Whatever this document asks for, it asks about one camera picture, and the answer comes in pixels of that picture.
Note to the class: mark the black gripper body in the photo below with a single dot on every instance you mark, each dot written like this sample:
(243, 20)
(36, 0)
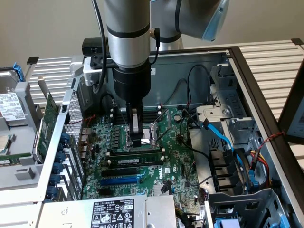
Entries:
(131, 83)

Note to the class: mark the green RAM stick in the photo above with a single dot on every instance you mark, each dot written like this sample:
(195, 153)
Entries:
(14, 159)
(147, 159)

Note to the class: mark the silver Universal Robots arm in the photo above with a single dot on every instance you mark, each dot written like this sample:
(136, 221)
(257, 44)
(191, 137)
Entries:
(128, 35)

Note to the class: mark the thin metal locking lever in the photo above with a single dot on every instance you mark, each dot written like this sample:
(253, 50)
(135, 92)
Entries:
(146, 143)
(122, 116)

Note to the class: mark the CPU socket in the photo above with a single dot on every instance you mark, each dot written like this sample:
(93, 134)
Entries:
(149, 135)

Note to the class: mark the white case sticker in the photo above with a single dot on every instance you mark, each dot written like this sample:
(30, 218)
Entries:
(154, 71)

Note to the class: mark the open PC case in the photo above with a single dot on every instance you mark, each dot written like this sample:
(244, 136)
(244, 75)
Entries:
(166, 90)

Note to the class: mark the long black expansion slot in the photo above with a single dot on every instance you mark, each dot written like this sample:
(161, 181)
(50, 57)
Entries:
(118, 172)

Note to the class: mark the metal socket cover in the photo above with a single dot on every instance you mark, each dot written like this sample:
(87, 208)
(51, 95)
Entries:
(169, 118)

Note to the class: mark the green Dell motherboard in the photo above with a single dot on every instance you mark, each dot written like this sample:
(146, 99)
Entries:
(175, 154)

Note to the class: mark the round coin cell battery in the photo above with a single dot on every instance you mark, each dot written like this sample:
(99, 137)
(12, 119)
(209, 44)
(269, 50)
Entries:
(177, 117)

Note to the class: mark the blue expansion slot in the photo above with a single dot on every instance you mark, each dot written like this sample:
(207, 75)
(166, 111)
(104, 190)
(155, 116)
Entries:
(118, 182)

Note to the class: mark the silver rear port block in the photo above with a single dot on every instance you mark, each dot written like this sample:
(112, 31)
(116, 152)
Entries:
(85, 142)

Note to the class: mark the small silver heatsink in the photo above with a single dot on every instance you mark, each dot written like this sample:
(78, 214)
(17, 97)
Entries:
(159, 190)

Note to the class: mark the black box device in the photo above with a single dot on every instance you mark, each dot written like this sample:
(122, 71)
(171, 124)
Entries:
(91, 44)

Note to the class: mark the short black expansion slot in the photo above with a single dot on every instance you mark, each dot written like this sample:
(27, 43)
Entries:
(104, 192)

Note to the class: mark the blue slot retention knob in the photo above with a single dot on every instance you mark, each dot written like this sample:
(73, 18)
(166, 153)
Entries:
(57, 168)
(55, 178)
(65, 138)
(60, 156)
(51, 191)

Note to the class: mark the white plastic connector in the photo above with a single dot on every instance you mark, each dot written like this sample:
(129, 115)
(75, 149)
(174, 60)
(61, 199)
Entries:
(213, 91)

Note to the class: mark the green graphics card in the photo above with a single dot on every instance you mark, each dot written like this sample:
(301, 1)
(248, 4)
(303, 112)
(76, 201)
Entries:
(48, 123)

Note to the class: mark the silver power supply unit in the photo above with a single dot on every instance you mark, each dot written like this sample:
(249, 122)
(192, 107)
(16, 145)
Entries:
(78, 211)

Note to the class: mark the silver disk bay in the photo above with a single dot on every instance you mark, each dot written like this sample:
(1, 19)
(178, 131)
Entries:
(235, 114)

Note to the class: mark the black table end cap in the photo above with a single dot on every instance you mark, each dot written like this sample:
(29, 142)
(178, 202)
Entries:
(297, 41)
(32, 60)

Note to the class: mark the grey parts rack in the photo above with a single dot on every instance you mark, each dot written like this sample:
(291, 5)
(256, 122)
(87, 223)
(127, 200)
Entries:
(23, 95)

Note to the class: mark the grey drive cage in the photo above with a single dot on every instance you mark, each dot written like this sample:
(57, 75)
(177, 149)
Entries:
(237, 204)

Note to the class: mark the silver hard disk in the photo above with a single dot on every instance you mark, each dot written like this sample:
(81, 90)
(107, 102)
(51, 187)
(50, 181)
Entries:
(9, 83)

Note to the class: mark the blue plastic block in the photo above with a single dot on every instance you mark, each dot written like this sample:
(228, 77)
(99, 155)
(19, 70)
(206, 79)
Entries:
(226, 223)

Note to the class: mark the blue drive connector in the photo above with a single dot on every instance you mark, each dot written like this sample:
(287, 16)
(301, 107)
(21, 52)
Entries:
(254, 183)

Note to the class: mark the silver CPU chip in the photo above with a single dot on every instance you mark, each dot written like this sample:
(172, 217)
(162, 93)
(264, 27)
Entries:
(6, 143)

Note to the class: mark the black framed panel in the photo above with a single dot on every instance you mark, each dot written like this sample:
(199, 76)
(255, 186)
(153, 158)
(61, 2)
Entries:
(288, 114)

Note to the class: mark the blue cage clip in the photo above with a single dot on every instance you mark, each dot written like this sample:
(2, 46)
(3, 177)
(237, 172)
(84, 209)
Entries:
(283, 221)

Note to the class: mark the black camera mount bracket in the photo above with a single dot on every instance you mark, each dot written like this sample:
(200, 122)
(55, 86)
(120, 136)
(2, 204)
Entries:
(96, 60)

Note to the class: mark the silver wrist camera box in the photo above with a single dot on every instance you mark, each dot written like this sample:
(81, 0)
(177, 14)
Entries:
(89, 76)

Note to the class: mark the blue disk bracket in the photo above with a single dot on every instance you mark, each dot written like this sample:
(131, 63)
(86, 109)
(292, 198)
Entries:
(20, 71)

